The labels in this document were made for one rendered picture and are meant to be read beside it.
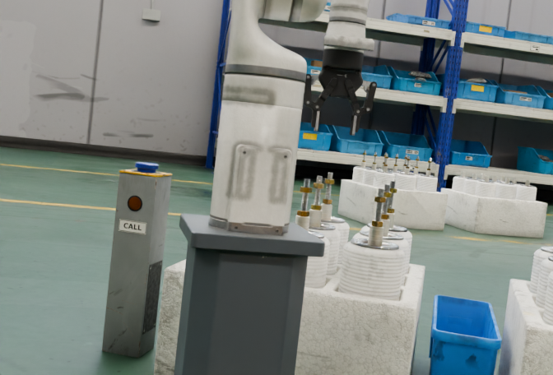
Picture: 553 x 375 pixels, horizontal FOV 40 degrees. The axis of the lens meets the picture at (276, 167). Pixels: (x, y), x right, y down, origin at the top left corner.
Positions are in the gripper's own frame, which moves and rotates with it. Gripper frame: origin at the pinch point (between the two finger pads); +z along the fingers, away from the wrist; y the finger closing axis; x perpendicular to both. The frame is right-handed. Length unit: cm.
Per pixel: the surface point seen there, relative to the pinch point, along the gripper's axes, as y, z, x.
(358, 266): -2.3, 20.7, 30.2
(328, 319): 1.6, 28.5, 32.7
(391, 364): -7.9, 33.5, 35.4
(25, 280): 63, 43, -32
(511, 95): -200, -42, -467
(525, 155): -233, 6, -504
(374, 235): -4.6, 16.1, 27.5
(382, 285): -6.1, 23.0, 31.1
